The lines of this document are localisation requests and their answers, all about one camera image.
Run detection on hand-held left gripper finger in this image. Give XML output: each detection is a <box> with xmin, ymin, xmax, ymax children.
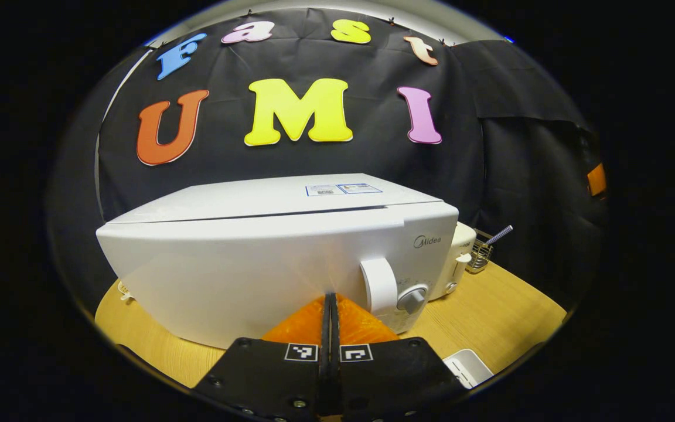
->
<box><xmin>330</xmin><ymin>293</ymin><xmax>468</xmax><ymax>422</ymax></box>
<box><xmin>193</xmin><ymin>293</ymin><xmax>332</xmax><ymax>422</ymax></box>

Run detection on white microwave oven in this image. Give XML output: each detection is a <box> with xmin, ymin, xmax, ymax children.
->
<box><xmin>96</xmin><ymin>173</ymin><xmax>460</xmax><ymax>350</ymax></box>

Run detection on striped stick utensil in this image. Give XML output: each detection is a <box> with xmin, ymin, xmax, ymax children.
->
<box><xmin>484</xmin><ymin>225</ymin><xmax>514</xmax><ymax>247</ymax></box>

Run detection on small white plastic tray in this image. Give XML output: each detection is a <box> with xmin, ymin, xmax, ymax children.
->
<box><xmin>442</xmin><ymin>349</ymin><xmax>495</xmax><ymax>389</ymax></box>

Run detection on cream toaster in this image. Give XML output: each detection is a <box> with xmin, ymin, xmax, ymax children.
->
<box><xmin>428</xmin><ymin>221</ymin><xmax>478</xmax><ymax>301</ymax></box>

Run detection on black backdrop cloth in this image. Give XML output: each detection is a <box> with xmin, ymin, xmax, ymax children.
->
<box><xmin>50</xmin><ymin>7</ymin><xmax>608</xmax><ymax>311</ymax></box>

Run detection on metal wire basket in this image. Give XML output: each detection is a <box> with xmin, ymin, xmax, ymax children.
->
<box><xmin>466</xmin><ymin>230</ymin><xmax>495</xmax><ymax>274</ymax></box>

